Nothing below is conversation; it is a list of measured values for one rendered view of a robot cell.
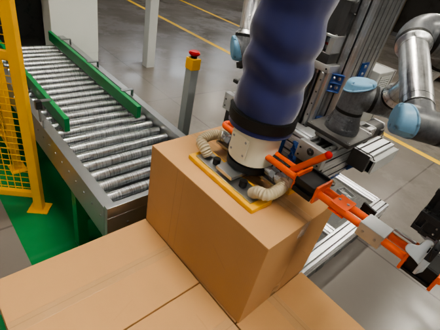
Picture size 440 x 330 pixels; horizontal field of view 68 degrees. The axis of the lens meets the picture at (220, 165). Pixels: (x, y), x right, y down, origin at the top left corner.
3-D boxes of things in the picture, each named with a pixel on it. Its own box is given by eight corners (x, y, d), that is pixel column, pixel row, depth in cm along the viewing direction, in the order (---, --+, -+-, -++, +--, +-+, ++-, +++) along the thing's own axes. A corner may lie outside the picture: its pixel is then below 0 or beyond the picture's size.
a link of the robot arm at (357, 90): (335, 99, 147) (348, 71, 140) (365, 108, 146) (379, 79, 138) (336, 109, 138) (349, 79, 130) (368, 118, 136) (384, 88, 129)
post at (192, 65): (169, 182, 257) (186, 55, 201) (176, 179, 262) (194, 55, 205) (174, 186, 254) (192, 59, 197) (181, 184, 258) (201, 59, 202)
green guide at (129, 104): (48, 40, 304) (48, 30, 299) (60, 40, 310) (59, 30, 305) (136, 118, 217) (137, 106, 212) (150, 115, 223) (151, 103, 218)
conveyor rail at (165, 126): (59, 55, 317) (57, 35, 307) (65, 55, 321) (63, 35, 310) (210, 193, 192) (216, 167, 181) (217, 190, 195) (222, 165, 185)
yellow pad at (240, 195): (187, 158, 122) (189, 146, 119) (208, 152, 128) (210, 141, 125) (251, 215, 103) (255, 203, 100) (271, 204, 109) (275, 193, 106)
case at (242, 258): (145, 219, 147) (152, 145, 124) (211, 190, 172) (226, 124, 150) (238, 324, 115) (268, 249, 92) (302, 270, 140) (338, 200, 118)
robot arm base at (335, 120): (335, 117, 156) (344, 98, 151) (363, 133, 148) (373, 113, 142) (317, 123, 147) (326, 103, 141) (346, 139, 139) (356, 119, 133)
